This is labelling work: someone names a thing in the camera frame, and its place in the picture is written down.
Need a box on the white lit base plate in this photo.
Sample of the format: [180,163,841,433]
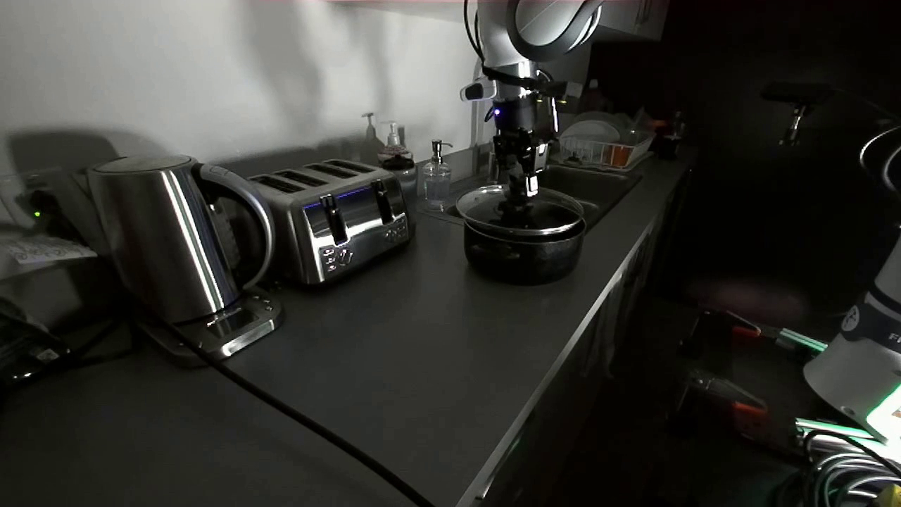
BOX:
[791,381,901,449]

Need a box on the black steel pot with handles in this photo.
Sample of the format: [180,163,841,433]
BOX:
[457,187,591,288]

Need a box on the kettle power base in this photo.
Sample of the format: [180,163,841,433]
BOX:
[139,288,288,366]

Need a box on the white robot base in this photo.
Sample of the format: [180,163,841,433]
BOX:
[802,236,901,432]

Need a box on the stainless steel double sink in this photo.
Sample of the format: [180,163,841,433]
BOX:
[536,160,657,232]

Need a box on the white cable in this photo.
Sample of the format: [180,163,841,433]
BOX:
[796,432,901,507]

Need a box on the clamp with orange handle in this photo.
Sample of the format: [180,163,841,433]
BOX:
[686,366,775,437]
[691,308,831,359]

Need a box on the dish rack with plates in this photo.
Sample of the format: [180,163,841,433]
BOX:
[555,111,660,174]

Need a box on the black kettle power cord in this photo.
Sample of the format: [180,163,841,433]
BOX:
[208,354,436,507]

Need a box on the clear soap dispenser bottle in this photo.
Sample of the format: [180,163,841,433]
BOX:
[423,137,457,205]

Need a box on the small glass bottle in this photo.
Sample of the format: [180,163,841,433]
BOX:
[385,123,417,174]

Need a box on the stainless steel four-slot toaster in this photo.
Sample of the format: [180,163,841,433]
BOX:
[246,156,419,289]

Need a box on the stainless steel electric kettle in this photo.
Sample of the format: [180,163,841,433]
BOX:
[84,151,280,326]

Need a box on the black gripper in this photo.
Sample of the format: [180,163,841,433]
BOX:
[494,126,553,205]

